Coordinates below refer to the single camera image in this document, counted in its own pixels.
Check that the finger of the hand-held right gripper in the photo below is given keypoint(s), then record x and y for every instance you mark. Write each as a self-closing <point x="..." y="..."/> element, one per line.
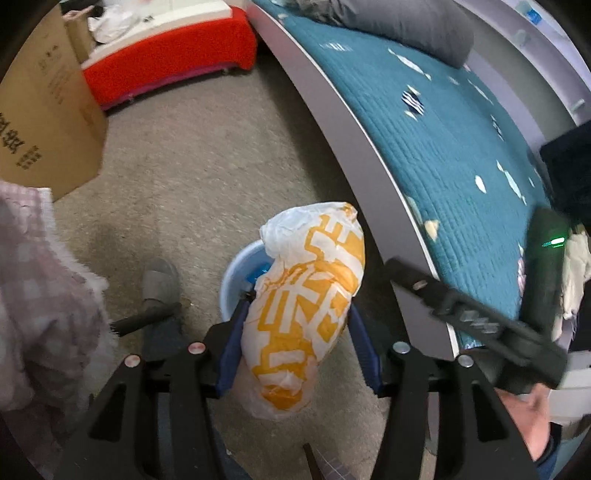
<point x="420" y="286"/>

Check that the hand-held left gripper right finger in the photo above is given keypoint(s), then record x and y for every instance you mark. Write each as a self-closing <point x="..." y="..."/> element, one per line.
<point x="368" y="360"/>

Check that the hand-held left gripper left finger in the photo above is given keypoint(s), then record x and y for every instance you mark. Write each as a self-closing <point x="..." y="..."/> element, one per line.
<point x="229" y="364"/>

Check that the white and yellow plastic bag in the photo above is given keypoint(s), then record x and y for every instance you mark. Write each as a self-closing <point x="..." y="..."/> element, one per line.
<point x="300" y="314"/>

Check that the pale blue plastic bin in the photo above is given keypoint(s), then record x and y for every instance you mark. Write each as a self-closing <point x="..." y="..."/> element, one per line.
<point x="233" y="281"/>

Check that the person's right forearm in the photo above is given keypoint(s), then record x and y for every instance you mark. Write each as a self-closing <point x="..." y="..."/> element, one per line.
<point x="551" y="452"/>

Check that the person's right hand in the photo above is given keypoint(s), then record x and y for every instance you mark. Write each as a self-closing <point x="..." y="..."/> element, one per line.
<point x="526" y="415"/>

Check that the cream cloth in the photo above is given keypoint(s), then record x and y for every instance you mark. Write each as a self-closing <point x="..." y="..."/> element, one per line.
<point x="577" y="272"/>

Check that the person's leg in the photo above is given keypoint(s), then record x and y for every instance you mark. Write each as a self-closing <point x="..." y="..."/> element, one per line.
<point x="159" y="339"/>

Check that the person's grey shoe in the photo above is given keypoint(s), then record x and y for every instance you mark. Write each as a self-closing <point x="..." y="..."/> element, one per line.
<point x="159" y="284"/>

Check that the black cloth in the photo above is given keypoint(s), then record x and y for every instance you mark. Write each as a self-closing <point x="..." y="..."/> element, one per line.
<point x="570" y="175"/>

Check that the teal quilted blanket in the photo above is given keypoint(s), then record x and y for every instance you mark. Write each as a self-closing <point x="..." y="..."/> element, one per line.
<point x="438" y="152"/>

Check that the bed with teal quilt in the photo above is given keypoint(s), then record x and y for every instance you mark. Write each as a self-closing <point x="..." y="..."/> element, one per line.
<point x="341" y="138"/>

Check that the pink checked cloth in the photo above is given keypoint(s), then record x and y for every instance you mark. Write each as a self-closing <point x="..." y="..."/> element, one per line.
<point x="41" y="300"/>

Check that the grey pillow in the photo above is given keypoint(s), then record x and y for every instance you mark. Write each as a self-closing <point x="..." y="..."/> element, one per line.
<point x="406" y="23"/>

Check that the large cardboard box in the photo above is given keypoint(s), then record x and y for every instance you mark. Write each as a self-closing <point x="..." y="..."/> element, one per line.
<point x="41" y="115"/>

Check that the red storage box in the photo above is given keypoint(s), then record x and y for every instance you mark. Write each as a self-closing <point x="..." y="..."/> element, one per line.
<point x="175" y="55"/>

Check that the small cardboard box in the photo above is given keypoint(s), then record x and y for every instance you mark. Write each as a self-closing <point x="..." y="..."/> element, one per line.
<point x="81" y="32"/>

